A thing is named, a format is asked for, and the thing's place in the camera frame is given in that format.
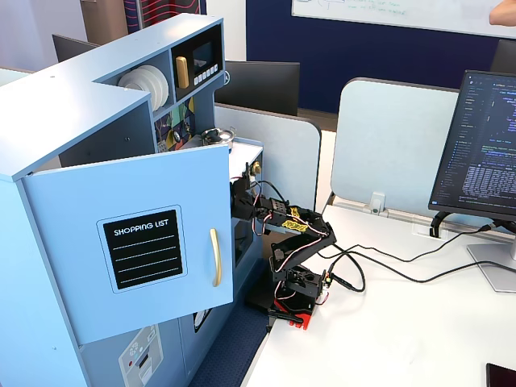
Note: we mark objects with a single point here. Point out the white whiteboard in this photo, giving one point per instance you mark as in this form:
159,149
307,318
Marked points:
403,16

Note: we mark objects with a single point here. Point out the white partition bracket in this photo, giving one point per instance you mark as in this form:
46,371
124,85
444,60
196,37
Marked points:
377,203

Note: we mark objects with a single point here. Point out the white toy plate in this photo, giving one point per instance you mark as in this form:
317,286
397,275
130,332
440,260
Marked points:
137,78
160,90
166,88

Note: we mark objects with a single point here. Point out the black table clamp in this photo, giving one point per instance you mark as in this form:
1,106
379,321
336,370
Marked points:
282,316

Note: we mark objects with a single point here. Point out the dark screen edge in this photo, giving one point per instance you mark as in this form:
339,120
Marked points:
506,56

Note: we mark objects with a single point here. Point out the steel toy pot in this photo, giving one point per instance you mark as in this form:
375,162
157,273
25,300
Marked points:
219,144

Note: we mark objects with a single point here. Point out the steel ladle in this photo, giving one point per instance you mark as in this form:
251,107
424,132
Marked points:
176,138

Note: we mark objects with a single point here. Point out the gold stove knob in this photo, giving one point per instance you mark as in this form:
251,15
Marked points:
255,169

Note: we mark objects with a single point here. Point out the blue toy kitchen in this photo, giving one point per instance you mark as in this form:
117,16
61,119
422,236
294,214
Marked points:
60,92

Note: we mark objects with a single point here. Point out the blue fridge door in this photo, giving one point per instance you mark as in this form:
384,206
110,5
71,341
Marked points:
173,354

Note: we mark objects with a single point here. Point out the black monitor back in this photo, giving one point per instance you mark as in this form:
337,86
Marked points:
262,84

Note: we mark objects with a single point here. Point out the blue cabinet door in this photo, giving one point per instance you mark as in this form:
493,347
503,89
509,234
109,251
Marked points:
60,242

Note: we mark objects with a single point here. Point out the dark monitor back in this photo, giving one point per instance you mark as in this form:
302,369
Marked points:
68,46

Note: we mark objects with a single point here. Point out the grey rounded desk partition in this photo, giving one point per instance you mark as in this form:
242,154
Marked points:
282,161

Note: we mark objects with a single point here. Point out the shopping list chalkboard panel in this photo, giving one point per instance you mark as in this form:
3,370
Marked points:
161,278

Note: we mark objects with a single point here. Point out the blue dishwasher door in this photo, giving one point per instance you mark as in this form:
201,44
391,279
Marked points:
221,322

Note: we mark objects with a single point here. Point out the brown wooden panel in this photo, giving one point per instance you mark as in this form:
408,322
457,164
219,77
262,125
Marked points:
105,20

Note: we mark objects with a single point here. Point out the grey water dispenser sticker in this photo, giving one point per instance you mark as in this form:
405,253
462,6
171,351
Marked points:
141,363

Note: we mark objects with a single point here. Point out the monitor showing code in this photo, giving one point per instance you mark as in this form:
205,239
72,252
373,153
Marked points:
483,141

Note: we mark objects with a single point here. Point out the light blue desk partition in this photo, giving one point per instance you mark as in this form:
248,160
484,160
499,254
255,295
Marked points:
383,141

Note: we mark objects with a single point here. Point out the silver monitor stand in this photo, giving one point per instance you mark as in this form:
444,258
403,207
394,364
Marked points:
496,274

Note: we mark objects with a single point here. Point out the red robot base mount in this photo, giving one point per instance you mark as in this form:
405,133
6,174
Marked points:
304,320

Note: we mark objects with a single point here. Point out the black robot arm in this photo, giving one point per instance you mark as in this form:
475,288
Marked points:
318,238

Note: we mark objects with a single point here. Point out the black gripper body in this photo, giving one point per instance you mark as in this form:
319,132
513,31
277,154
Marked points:
241,196

